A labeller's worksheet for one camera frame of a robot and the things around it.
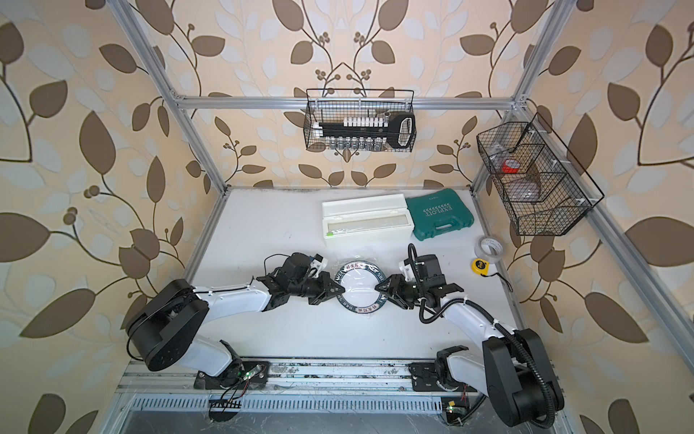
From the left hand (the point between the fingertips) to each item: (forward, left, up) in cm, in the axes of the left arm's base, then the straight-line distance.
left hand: (343, 287), depth 82 cm
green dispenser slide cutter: (+21, +6, -2) cm, 22 cm away
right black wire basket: (+18, -56, +26) cm, 64 cm away
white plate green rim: (+4, -5, -3) cm, 7 cm away
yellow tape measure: (+11, -47, -6) cm, 49 cm away
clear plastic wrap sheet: (+4, -5, -3) cm, 7 cm away
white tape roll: (+20, -54, -8) cm, 59 cm away
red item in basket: (+28, -50, +25) cm, 63 cm away
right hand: (0, -11, -3) cm, 12 cm away
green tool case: (+33, -35, -3) cm, 49 cm away
